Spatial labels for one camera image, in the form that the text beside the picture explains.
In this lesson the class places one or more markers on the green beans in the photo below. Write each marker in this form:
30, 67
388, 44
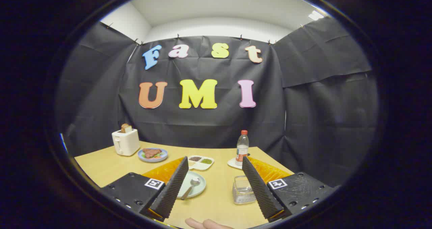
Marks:
206, 161

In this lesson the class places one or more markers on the small ceiling light panel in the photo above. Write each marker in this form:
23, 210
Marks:
316, 15

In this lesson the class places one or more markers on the light green plate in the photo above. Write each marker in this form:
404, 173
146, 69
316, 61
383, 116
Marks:
199, 189

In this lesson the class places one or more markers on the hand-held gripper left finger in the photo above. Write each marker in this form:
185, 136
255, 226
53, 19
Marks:
172, 192

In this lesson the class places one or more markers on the meat with green salad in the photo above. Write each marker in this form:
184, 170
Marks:
152, 152

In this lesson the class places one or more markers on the clear bottle with red cap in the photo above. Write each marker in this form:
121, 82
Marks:
242, 148

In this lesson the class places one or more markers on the white toaster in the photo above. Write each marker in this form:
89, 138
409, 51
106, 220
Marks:
126, 143

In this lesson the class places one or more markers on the white square coaster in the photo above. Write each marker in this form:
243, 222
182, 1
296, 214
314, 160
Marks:
232, 163

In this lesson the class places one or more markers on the black backdrop cloth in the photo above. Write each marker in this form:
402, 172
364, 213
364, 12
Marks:
202, 121

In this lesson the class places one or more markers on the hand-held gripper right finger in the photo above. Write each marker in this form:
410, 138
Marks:
261, 192

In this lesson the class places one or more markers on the clear cutlery basket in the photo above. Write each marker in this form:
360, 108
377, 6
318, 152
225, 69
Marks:
241, 192

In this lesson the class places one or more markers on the white divided dish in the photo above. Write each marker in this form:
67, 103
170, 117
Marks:
201, 166

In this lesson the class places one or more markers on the brown bread slice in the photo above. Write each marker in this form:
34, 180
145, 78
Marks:
126, 128

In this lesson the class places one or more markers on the small blue plate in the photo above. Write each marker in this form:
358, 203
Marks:
164, 155

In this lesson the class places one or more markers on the dark brown beans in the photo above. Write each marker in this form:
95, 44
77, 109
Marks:
195, 158

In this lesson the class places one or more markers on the metal spoon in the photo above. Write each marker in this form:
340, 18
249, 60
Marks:
195, 181

